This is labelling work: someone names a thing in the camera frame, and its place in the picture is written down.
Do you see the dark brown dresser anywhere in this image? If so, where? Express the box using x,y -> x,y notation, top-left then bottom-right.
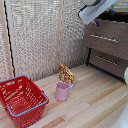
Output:
82,9 -> 128,83

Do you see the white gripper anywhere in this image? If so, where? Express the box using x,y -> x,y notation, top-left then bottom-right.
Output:
78,0 -> 119,28

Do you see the beige woven screen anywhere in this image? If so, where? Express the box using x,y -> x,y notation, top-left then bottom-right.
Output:
0,0 -> 92,83

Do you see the yellow red snack box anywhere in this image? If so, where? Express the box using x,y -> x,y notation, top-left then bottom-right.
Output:
58,63 -> 76,85

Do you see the red shopping basket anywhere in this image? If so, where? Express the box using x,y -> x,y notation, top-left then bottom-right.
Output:
0,75 -> 50,128

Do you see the silver drawer handle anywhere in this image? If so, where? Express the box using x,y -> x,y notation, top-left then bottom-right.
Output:
90,33 -> 120,43
95,54 -> 121,67

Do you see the pink plastic cup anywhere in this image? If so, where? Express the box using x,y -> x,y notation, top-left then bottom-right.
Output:
54,81 -> 70,102

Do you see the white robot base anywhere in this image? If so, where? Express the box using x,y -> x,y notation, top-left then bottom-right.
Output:
109,102 -> 128,128

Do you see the small white carton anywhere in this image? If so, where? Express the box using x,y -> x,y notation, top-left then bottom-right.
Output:
68,83 -> 75,91

